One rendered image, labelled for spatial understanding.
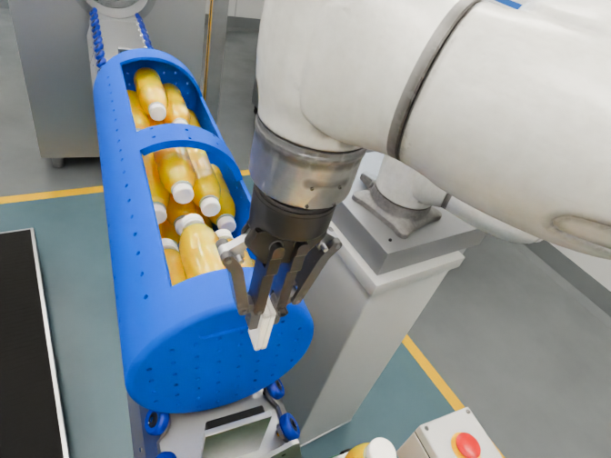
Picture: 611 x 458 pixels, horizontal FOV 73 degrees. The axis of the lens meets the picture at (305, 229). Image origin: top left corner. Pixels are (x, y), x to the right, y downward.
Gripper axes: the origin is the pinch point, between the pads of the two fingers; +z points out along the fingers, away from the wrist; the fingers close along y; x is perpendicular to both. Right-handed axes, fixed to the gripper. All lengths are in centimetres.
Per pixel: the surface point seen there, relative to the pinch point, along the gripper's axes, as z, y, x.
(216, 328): 7.2, -3.4, 5.2
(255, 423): 21.2, 1.7, -3.0
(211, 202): 12.7, 4.2, 38.5
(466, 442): 14.6, 28.1, -17.0
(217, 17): 7, 31, 144
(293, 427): 28.4, 9.5, -2.9
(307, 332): 12.6, 11.4, 4.8
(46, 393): 111, -39, 61
